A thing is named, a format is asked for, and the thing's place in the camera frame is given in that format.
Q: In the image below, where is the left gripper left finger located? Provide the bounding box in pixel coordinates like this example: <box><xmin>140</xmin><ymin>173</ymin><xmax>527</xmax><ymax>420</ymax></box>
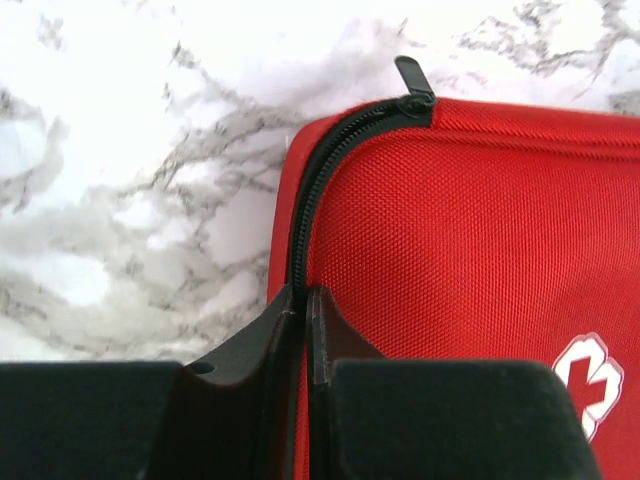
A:
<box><xmin>146</xmin><ymin>286</ymin><xmax>303</xmax><ymax>479</ymax></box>

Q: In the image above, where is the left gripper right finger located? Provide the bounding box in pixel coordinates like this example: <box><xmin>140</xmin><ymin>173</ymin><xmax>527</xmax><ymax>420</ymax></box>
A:
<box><xmin>306</xmin><ymin>287</ymin><xmax>400</xmax><ymax>479</ymax></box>

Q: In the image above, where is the red black medicine case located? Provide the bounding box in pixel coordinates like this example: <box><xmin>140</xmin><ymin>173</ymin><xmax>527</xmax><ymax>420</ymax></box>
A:
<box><xmin>268</xmin><ymin>57</ymin><xmax>639</xmax><ymax>479</ymax></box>

